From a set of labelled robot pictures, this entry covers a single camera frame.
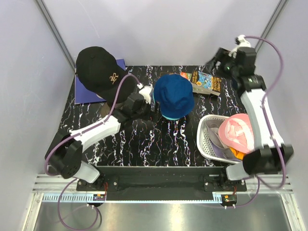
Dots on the teal bucket hat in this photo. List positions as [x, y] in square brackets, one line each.
[170, 106]

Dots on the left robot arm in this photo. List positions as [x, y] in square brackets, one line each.
[64, 156]

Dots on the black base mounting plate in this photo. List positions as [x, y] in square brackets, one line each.
[209, 179]

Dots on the lavender grey cap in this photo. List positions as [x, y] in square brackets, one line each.
[221, 150]

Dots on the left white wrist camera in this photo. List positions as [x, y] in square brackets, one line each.
[146, 92]

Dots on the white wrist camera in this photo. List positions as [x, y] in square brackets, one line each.
[146, 92]
[240, 42]

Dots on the colourful treehouse book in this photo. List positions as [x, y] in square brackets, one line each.
[203, 83]

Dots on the dark blue bucket hat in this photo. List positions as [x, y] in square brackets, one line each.
[172, 84]

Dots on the black baseball cap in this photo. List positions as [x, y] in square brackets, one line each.
[129, 84]

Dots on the white perforated basket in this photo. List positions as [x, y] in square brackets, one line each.
[204, 144]

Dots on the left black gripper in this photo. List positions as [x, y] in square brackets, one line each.
[151, 115]

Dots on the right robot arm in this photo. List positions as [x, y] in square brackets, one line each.
[270, 153]

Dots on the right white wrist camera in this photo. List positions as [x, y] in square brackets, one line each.
[240, 42]

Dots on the purple flat book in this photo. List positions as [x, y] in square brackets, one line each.
[83, 93]

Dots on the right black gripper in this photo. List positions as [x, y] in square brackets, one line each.
[222, 56]

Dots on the orange hat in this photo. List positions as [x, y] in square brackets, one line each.
[239, 155]

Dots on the pink bucket hat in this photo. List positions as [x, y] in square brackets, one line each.
[236, 132]

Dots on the white foam mannequin head stand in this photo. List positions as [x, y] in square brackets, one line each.
[106, 107]

